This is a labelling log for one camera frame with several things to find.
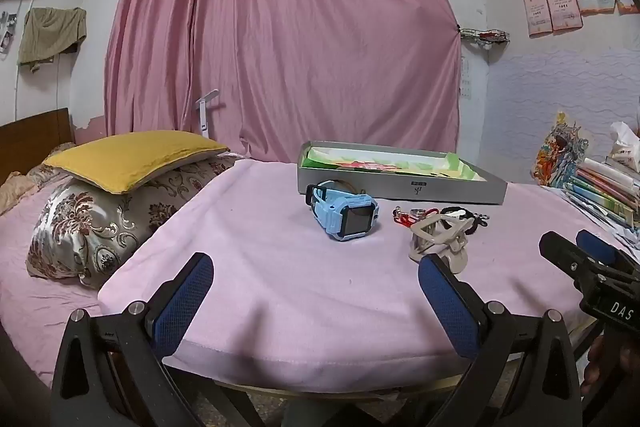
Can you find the blue smartwatch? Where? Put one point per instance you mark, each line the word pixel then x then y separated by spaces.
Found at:
pixel 345 214

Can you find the olive hanging cloth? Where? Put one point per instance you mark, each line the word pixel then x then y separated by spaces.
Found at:
pixel 50 34

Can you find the grey shallow box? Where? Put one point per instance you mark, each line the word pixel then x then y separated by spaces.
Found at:
pixel 400 192

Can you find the yellow pillow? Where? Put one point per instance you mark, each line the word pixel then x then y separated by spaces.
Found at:
pixel 130 159

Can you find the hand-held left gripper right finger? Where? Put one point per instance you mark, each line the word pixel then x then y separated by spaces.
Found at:
pixel 445 302

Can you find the wooden headboard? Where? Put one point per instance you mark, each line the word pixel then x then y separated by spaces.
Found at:
pixel 35 134

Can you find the colourful printed plastic bag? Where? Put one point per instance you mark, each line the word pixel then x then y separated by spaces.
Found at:
pixel 560 152

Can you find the floral satin pillow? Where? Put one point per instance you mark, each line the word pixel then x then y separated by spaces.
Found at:
pixel 105 227

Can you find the pink bed sheet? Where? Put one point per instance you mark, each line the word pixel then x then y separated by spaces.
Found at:
pixel 30 297

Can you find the person's right hand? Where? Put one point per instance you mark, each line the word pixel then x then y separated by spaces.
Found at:
pixel 597 362

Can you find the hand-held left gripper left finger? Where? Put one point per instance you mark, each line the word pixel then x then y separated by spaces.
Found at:
pixel 185 297

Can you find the stack of books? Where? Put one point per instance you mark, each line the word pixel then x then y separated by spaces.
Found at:
pixel 602 192

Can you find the white tissue pack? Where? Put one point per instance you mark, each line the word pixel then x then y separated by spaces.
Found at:
pixel 625 144

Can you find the beige hair claw clip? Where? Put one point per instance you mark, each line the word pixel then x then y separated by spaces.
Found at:
pixel 440 239

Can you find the red beaded jewelry piece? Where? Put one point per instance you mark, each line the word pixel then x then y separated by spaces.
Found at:
pixel 402 218

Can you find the pink curtain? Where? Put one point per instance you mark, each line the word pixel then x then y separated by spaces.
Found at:
pixel 280 32

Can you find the pink blanket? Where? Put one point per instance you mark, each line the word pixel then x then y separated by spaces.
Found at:
pixel 300 287

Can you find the white folding desk lamp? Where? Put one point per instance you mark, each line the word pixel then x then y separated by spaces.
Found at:
pixel 202 112

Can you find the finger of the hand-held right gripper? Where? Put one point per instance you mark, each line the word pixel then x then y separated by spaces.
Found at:
pixel 597 247
pixel 562 254

